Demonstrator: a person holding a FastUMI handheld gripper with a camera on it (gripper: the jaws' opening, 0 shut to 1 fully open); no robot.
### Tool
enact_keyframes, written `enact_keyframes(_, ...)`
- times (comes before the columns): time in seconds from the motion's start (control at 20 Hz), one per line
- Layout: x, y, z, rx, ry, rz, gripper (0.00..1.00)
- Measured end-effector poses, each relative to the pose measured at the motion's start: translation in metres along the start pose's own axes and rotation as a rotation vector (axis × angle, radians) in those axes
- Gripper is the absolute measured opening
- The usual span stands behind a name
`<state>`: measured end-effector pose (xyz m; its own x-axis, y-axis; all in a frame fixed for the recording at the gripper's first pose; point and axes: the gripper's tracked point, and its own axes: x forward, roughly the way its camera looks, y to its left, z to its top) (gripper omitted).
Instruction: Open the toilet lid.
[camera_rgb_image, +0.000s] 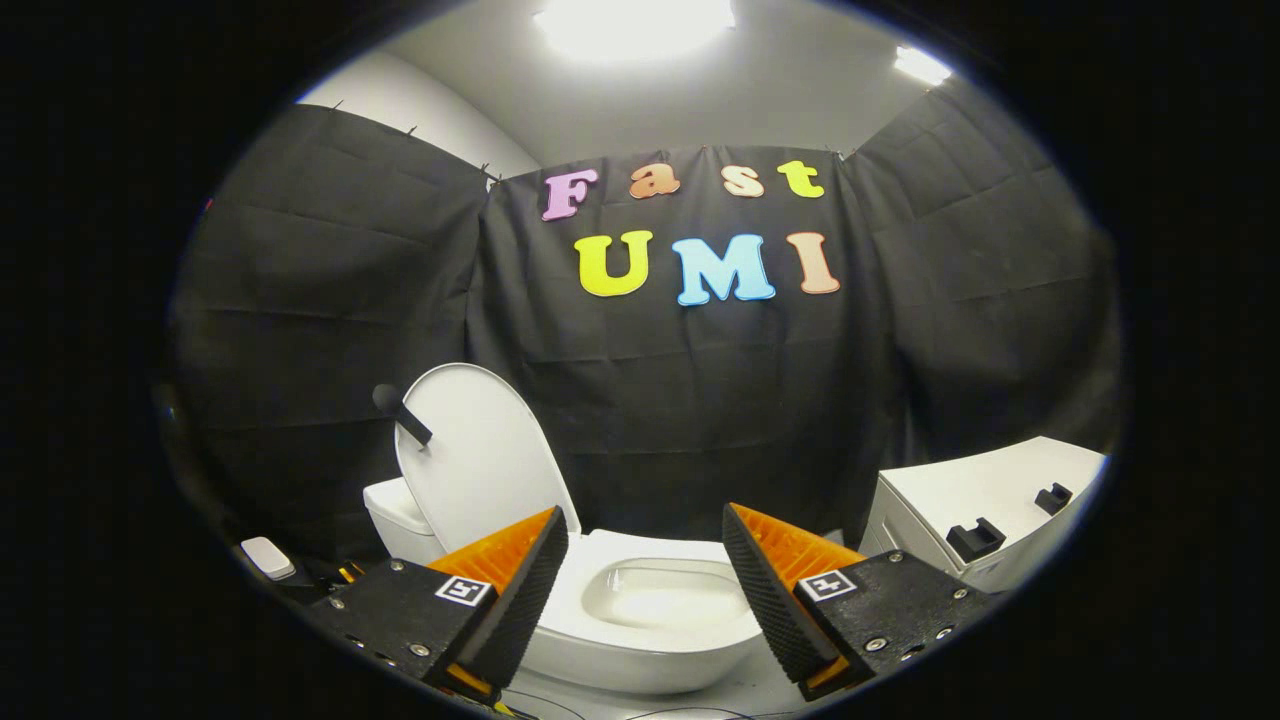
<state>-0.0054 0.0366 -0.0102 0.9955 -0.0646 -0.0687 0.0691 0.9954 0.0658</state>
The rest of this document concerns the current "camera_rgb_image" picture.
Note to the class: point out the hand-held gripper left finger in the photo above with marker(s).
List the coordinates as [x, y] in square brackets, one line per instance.
[525, 600]

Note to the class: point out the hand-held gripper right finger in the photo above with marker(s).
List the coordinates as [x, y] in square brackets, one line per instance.
[770, 600]

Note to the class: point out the white toilet lid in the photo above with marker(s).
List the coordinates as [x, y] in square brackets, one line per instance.
[480, 460]

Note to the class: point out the white toilet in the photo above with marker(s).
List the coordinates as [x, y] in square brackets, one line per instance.
[640, 665]

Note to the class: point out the white drawer cabinet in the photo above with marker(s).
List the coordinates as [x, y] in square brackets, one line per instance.
[950, 490]

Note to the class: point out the black backdrop cloth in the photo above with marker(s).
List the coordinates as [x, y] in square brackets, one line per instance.
[650, 420]

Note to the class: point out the small white device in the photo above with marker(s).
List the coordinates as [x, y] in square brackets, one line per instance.
[268, 558]

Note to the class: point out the small ceiling light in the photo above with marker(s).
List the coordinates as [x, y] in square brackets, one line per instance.
[920, 65]

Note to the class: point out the small black bracket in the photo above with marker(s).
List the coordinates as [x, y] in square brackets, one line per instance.
[972, 545]
[1052, 500]

